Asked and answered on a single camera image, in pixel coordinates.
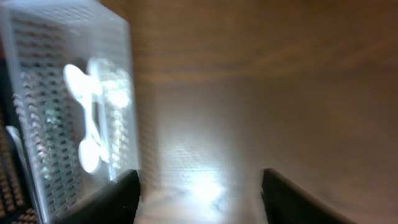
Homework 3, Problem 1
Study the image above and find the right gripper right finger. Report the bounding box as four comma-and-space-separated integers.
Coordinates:
261, 169, 351, 224

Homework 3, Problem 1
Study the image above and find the black plastic basket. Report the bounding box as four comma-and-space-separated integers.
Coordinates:
1, 59, 38, 223

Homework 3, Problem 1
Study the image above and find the white plastic spoon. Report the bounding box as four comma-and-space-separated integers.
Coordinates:
63, 64, 101, 146
78, 101, 101, 174

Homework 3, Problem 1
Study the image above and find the clear plastic basket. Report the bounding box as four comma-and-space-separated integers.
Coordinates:
1, 1, 139, 223

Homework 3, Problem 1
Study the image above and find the white plastic spoon crossing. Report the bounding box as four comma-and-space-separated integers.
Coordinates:
87, 57, 110, 163

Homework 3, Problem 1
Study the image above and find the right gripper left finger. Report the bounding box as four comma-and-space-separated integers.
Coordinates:
60, 170, 141, 224

